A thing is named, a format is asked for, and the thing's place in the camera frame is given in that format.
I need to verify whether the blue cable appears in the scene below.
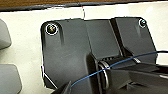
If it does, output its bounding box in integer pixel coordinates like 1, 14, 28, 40
69, 49, 168, 94

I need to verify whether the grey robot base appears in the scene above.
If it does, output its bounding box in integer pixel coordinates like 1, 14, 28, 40
39, 16, 158, 91

